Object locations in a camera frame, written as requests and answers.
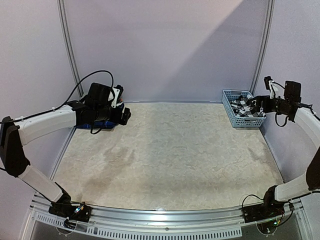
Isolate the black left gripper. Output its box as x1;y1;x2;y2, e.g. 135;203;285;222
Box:
95;104;132;125

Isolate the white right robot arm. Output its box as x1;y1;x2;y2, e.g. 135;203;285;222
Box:
251;76;320;218

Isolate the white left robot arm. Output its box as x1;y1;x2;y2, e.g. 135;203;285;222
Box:
0;70;131;217

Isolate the black white checked cloth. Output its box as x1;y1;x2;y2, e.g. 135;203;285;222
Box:
229;94;266;118

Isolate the light blue plastic basket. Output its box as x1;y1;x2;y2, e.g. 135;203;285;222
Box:
222;89;266;128

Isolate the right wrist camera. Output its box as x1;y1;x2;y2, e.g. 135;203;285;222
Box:
264;76;279;99

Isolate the right aluminium frame post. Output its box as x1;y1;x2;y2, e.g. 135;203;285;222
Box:
249;0;275;93

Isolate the aluminium frame post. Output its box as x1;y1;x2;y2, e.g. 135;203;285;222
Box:
249;0;275;93
57;0;84;97

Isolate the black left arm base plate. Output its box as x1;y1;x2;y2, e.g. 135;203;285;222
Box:
48;198;93;223

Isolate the aluminium front rail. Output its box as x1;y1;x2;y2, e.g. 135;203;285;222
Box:
21;194;315;240

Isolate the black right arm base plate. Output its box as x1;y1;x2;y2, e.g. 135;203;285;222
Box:
241;194;288;223

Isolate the left aluminium frame post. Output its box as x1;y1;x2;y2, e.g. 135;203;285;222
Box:
57;0;84;97

